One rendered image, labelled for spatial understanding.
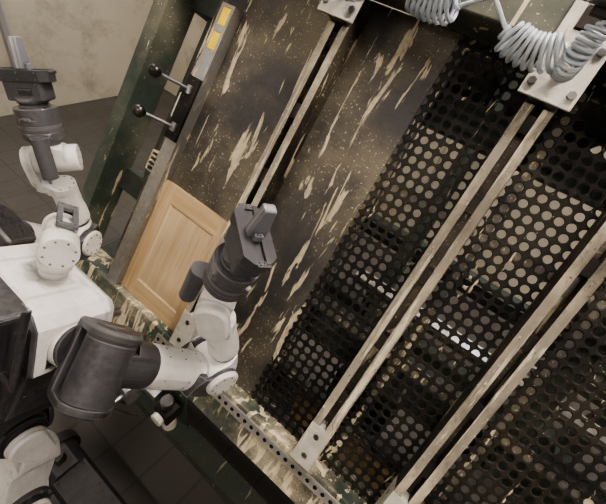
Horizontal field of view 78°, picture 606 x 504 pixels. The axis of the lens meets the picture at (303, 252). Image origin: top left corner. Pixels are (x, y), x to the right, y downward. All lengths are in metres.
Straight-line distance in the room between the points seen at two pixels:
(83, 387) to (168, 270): 0.62
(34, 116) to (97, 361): 0.58
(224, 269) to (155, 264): 0.72
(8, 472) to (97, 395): 0.58
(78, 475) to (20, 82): 1.43
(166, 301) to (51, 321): 0.57
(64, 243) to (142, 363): 0.26
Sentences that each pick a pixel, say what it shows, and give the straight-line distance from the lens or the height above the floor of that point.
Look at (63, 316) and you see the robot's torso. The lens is 0.81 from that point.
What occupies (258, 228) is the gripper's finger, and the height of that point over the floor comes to 1.61.
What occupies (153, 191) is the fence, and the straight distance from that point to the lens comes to 1.30.
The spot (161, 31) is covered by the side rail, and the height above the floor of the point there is 1.59.
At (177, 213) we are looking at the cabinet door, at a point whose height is 1.18.
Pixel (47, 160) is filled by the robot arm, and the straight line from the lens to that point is 1.06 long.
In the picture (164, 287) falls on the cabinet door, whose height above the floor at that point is 0.98.
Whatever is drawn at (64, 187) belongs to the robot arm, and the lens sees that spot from 1.16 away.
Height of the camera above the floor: 1.97
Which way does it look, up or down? 42 degrees down
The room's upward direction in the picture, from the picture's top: 16 degrees clockwise
